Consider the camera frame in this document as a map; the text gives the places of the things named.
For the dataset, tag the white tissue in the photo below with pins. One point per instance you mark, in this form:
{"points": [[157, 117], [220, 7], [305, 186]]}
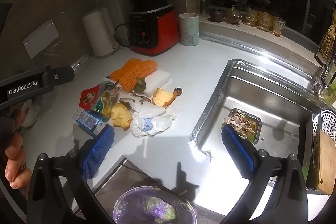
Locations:
{"points": [[152, 119]]}

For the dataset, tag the bin with purple bag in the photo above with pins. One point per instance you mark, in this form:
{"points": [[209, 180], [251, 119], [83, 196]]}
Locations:
{"points": [[147, 205]]}

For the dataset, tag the brown vegetable peel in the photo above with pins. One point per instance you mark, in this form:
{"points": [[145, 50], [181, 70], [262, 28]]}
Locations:
{"points": [[131, 103]]}

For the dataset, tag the white wall outlet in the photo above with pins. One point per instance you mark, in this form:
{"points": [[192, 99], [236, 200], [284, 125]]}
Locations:
{"points": [[39, 39]]}

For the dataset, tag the brown mushroom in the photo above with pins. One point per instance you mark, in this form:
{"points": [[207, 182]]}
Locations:
{"points": [[178, 91]]}

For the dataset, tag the perforated steamer plate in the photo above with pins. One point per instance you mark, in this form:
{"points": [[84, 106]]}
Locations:
{"points": [[328, 124]]}

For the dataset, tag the blue white carton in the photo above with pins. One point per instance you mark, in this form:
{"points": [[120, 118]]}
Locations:
{"points": [[89, 121]]}

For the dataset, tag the floral ceramic cup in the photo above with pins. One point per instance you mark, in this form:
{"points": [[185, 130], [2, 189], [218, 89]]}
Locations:
{"points": [[189, 29]]}

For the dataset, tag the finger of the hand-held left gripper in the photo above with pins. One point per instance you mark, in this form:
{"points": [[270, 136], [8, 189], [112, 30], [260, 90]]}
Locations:
{"points": [[56, 76]]}

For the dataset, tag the colourful printed can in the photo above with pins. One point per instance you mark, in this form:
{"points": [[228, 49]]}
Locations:
{"points": [[103, 106]]}

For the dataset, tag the wooden cutting board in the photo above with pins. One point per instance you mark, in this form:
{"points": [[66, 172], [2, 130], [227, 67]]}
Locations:
{"points": [[325, 161]]}

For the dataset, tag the person's left hand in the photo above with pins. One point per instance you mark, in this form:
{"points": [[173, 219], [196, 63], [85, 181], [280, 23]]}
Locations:
{"points": [[15, 155]]}

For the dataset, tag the white foam block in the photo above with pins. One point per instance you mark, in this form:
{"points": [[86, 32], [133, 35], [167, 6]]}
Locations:
{"points": [[158, 79]]}

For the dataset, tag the metal faucet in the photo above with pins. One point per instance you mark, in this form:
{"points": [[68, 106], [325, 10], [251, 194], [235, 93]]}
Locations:
{"points": [[319, 79]]}

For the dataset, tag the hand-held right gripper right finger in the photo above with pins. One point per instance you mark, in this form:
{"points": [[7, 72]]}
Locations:
{"points": [[237, 153]]}

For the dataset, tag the printed paper wrapper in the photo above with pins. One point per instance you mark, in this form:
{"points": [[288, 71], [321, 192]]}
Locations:
{"points": [[109, 85]]}

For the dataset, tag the straw brush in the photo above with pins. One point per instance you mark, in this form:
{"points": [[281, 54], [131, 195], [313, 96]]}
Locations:
{"points": [[328, 40]]}

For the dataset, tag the red packet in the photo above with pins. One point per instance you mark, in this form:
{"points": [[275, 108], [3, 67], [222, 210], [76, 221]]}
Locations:
{"points": [[88, 96]]}

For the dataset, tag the orange foam fruit net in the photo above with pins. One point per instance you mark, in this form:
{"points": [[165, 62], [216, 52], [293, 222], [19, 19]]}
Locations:
{"points": [[123, 69], [136, 74]]}

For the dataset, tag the metal container with food scraps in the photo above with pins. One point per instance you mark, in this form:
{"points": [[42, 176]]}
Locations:
{"points": [[245, 124]]}

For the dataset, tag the glass teapot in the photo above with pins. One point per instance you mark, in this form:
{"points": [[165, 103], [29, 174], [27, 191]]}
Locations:
{"points": [[232, 15]]}

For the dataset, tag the large bread piece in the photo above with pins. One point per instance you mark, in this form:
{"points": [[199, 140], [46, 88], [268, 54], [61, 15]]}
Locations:
{"points": [[162, 98]]}

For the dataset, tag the dark clay teacup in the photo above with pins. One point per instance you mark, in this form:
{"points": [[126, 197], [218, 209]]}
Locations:
{"points": [[216, 15]]}

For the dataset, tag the green leaf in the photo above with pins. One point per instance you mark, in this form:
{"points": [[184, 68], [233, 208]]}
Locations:
{"points": [[141, 84]]}

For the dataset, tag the white electric kettle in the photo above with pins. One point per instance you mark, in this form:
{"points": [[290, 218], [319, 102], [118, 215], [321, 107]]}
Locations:
{"points": [[97, 35]]}

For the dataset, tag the black and red blender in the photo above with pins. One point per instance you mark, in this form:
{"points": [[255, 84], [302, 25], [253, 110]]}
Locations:
{"points": [[155, 29]]}

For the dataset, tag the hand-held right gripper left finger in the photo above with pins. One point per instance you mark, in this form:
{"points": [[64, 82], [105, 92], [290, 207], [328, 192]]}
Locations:
{"points": [[98, 150]]}

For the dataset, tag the stainless steel sink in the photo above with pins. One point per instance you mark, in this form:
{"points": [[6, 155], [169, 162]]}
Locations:
{"points": [[275, 108]]}

